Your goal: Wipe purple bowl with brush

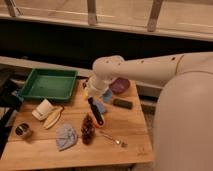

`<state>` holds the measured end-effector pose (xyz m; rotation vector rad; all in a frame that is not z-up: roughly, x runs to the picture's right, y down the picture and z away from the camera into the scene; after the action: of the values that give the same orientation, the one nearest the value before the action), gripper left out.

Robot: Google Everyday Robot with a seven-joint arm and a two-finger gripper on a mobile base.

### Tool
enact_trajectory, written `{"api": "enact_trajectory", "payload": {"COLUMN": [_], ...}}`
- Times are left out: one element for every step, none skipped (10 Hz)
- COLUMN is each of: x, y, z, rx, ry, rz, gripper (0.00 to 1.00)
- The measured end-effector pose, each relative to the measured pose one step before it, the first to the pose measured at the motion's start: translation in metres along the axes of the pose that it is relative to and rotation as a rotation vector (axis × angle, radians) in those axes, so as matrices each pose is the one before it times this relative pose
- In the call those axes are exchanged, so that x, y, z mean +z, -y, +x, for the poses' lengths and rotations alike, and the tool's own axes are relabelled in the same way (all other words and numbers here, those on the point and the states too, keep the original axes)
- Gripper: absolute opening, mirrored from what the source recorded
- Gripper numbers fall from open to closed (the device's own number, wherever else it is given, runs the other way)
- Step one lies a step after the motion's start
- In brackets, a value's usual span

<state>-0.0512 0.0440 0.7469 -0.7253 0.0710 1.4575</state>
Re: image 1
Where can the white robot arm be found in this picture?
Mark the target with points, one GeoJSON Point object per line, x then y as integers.
{"type": "Point", "coordinates": [183, 123]}

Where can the small blue cup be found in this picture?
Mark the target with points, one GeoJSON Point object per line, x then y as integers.
{"type": "Point", "coordinates": [107, 96]}

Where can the small metal cup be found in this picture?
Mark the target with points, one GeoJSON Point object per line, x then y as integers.
{"type": "Point", "coordinates": [23, 130]}

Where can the dark grape bunch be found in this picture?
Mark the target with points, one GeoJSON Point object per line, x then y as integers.
{"type": "Point", "coordinates": [87, 130]}

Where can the green plastic tray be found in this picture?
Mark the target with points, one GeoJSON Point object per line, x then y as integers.
{"type": "Point", "coordinates": [52, 84]}

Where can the black rectangular block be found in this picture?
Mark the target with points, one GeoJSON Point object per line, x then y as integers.
{"type": "Point", "coordinates": [123, 103]}

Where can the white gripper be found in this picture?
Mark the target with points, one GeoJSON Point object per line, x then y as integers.
{"type": "Point", "coordinates": [87, 93]}

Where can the pale banana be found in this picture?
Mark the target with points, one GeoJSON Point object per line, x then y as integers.
{"type": "Point", "coordinates": [53, 117]}

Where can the purple bowl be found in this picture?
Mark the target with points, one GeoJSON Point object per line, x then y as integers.
{"type": "Point", "coordinates": [120, 85]}

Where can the white mug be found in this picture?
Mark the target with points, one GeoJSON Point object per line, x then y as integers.
{"type": "Point", "coordinates": [42, 111]}

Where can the blue sponge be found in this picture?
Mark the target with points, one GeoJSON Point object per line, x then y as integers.
{"type": "Point", "coordinates": [100, 106]}

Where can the blue crumpled cloth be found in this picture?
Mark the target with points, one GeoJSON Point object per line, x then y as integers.
{"type": "Point", "coordinates": [66, 137]}

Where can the wooden table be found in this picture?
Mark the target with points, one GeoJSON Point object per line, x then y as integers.
{"type": "Point", "coordinates": [42, 153]}

